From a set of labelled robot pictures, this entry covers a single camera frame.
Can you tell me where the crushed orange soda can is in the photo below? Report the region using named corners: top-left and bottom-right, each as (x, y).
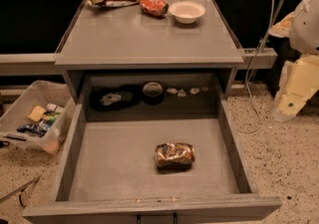
top-left (155, 142), bottom-right (195, 168)

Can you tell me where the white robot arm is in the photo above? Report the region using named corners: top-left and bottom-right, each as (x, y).
top-left (273, 0), bottom-right (319, 121)

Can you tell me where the red soda can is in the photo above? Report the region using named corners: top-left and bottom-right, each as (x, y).
top-left (140, 0), bottom-right (168, 17)

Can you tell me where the grey counter cabinet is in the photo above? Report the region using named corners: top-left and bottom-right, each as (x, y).
top-left (56, 0), bottom-right (244, 98)

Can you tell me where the open grey drawer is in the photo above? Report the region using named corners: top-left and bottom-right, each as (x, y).
top-left (23, 72), bottom-right (281, 224)

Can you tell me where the small white can in bin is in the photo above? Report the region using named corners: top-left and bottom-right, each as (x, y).
top-left (46, 104), bottom-right (64, 113)

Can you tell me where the white bowl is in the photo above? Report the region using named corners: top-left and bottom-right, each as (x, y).
top-left (168, 1), bottom-right (205, 24)

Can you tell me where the clear plastic bin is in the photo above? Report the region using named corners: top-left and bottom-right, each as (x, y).
top-left (0, 81), bottom-right (76, 155)

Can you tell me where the yellow sponge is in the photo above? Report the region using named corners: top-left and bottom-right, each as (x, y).
top-left (28, 106), bottom-right (46, 122)

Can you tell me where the blue snack wrapper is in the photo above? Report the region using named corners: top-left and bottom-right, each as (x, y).
top-left (16, 119), bottom-right (54, 137)

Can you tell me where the white power cable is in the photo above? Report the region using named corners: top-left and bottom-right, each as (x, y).
top-left (236, 0), bottom-right (277, 134)

